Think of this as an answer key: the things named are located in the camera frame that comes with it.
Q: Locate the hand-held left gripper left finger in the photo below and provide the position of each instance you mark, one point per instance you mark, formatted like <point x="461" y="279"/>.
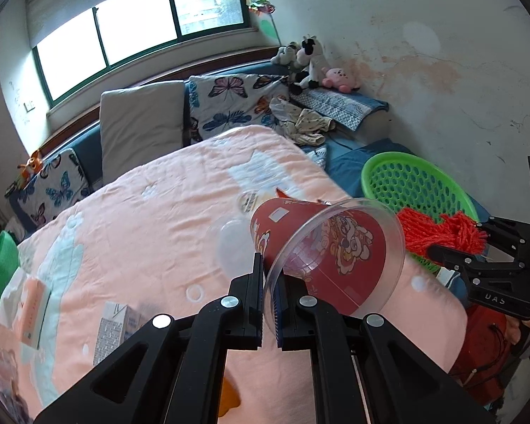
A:
<point x="249" y="318"/>

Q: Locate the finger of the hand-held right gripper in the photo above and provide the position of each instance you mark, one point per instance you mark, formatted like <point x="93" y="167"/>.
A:
<point x="450" y="254"/>
<point x="508" y="234"/>

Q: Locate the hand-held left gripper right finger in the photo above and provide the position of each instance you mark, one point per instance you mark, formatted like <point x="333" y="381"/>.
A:
<point x="279" y="322"/>

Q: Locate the clear plastic cup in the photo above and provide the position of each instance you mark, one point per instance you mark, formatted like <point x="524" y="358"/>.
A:
<point x="234" y="243"/>

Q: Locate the green plastic basket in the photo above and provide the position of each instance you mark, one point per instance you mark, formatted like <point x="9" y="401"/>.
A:
<point x="406" y="181"/>

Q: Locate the red printed plastic cup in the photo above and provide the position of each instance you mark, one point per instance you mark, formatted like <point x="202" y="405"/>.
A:
<point x="349" y="247"/>

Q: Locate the orange snack wrapper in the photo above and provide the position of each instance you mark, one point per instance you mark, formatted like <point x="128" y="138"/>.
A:
<point x="282" y="193"/>

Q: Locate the white paper card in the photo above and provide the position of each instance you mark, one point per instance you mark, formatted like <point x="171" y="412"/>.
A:
<point x="448" y="277"/>

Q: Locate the red bag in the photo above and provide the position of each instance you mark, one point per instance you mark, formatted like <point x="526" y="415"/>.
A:
<point x="481" y="349"/>

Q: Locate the clear round labelled lid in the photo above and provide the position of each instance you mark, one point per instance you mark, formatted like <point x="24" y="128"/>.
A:
<point x="249" y="201"/>

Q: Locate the grey white drink carton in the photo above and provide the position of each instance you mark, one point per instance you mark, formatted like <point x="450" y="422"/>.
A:
<point x="115" y="331"/>

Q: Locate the pink quilt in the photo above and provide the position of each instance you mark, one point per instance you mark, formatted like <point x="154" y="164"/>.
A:
<point x="159" y="212"/>

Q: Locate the blue patterned towel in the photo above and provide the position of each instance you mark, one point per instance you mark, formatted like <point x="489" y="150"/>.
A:
<point x="340" y="106"/>

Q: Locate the cream patterned baby garment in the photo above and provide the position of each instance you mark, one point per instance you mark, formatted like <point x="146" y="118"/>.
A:
<point x="309" y="126"/>

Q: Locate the pink round plush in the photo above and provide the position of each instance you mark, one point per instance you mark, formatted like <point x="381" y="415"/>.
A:
<point x="340" y="78"/>

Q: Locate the white baby garment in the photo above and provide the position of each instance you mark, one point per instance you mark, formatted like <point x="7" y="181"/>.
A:
<point x="282" y="108"/>

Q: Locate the large butterfly print pillow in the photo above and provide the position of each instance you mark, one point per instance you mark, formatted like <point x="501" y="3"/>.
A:
<point x="229" y="106"/>

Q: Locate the beige pillow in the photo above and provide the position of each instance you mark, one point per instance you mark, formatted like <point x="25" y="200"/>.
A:
<point x="141" y="132"/>

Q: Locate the orange white tissue pack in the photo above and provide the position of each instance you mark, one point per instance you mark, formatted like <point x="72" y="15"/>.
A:
<point x="33" y="309"/>

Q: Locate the dark blue padded headboard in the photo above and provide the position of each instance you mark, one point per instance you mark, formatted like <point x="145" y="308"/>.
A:
<point x="88" y="154"/>

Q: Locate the small butterfly print pillow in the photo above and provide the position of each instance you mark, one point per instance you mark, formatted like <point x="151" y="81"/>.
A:
<point x="57" y="185"/>

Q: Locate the black white cow plush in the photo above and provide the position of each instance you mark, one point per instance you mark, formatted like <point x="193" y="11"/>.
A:
<point x="311" y="59"/>

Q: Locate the green plastic bag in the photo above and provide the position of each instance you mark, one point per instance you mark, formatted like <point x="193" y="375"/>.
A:
<point x="0" y="269"/>

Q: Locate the grey white dog plush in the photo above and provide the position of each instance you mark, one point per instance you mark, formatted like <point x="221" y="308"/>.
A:
<point x="285" y="55"/>

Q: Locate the brown wooden ledge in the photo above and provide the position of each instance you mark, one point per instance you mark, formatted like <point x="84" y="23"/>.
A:
<point x="70" y="126"/>

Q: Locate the orange fox plush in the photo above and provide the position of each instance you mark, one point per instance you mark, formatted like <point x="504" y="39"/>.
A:
<point x="32" y="165"/>

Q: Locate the green framed window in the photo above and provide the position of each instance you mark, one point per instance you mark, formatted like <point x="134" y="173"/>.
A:
<point x="132" y="31"/>

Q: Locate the colourful pinwheel toy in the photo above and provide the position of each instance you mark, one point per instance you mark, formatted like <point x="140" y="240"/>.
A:
<point x="260" y="2"/>

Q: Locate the white wall switch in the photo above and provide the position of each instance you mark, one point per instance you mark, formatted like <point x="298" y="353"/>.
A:
<point x="29" y="106"/>

